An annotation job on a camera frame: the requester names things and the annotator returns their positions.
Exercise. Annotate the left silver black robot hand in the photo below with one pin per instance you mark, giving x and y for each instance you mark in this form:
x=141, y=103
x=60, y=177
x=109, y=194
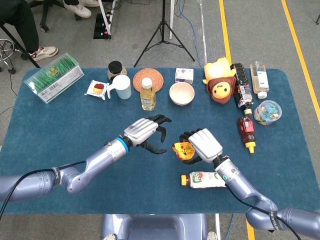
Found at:
x=140, y=131

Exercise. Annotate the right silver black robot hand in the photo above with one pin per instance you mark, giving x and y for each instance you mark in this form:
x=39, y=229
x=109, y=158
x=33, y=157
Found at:
x=206, y=145

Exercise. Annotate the yellow tape measure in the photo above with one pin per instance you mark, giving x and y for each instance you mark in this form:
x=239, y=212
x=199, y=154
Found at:
x=183, y=150

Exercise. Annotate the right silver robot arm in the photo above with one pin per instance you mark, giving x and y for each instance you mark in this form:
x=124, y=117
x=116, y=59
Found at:
x=240, y=185

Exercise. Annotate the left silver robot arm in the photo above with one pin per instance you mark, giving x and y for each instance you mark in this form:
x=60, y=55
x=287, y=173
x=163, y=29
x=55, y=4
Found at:
x=75, y=177

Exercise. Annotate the tea bottle with yellow cap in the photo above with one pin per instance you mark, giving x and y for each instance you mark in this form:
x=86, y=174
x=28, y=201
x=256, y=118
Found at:
x=205, y=180

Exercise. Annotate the pale yellow drink bottle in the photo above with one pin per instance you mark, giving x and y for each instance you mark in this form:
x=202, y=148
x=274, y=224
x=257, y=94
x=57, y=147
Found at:
x=147, y=96

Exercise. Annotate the amber squeeze bottle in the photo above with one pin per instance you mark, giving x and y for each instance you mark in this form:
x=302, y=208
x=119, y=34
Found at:
x=247, y=135

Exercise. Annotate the light blue mug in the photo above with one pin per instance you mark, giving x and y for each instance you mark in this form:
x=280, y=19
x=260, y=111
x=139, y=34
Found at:
x=123, y=87

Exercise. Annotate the cream bowl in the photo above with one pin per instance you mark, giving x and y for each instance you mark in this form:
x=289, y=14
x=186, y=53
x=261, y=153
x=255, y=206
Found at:
x=181, y=93

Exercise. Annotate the round woven coaster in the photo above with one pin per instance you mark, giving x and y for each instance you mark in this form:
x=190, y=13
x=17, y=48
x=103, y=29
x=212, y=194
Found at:
x=150, y=73

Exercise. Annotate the white snack packet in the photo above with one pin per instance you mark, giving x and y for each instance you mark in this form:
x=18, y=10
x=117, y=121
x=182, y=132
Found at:
x=97, y=90

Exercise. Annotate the yellow plush doll brown hood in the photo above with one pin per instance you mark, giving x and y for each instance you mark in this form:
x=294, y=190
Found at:
x=220, y=82

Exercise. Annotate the dark cola bottle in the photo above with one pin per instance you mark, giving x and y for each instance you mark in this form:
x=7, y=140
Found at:
x=242, y=90

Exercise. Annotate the glass jar black lid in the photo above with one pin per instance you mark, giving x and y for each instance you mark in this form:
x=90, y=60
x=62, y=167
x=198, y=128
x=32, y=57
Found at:
x=115, y=68

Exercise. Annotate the clear cup of clips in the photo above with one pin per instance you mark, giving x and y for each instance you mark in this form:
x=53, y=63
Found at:
x=267, y=112

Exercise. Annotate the small white purple box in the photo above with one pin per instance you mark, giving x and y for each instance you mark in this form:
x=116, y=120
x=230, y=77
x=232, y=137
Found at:
x=184, y=75

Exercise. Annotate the blue table mat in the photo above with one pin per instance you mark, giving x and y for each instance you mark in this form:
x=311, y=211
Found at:
x=62, y=130

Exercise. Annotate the clear bottle white cap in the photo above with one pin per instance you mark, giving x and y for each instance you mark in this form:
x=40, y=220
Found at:
x=260, y=80

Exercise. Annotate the grey robot torso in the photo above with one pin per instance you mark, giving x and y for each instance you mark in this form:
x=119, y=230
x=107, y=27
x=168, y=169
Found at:
x=155, y=227

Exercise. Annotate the clear box green tea bags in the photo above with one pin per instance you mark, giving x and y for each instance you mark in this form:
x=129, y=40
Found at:
x=55, y=77

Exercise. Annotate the black tripod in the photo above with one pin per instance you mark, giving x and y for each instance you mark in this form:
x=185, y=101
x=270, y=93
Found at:
x=163, y=32

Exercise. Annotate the black power strip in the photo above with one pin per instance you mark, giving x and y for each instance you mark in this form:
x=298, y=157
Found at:
x=101, y=27

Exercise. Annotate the white sneaker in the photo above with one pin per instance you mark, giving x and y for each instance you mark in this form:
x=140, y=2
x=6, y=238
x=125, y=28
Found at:
x=77, y=8

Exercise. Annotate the black office chair base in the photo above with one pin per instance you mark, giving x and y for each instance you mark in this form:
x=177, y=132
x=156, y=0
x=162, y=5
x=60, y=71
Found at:
x=46, y=17

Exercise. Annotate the chrome stool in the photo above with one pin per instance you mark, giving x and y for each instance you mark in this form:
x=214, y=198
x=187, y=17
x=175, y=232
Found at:
x=6, y=48

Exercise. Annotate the seated person in black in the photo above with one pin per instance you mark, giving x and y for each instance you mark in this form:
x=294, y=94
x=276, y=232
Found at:
x=22, y=22

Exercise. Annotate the white frame post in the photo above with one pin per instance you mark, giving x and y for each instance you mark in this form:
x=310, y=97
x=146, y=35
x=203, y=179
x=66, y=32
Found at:
x=172, y=20

